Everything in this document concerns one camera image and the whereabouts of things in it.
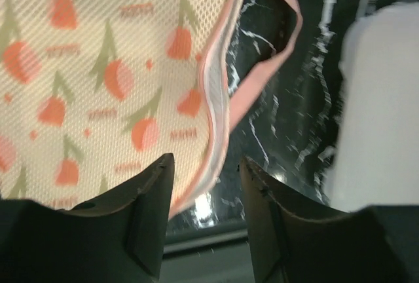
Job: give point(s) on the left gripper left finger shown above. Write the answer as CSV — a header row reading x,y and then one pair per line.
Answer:
x,y
117,236

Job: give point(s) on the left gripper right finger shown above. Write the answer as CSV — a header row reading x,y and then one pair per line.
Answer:
x,y
293,238

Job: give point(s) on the tulip print mesh laundry bag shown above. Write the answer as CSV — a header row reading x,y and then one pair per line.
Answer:
x,y
94,91

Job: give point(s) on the black marble pattern mat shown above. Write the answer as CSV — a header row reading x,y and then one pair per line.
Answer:
x,y
291,130

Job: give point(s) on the white plastic basket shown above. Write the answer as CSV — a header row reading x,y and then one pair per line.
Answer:
x,y
377,148

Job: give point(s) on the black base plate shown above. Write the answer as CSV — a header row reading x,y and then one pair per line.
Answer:
x,y
213,254

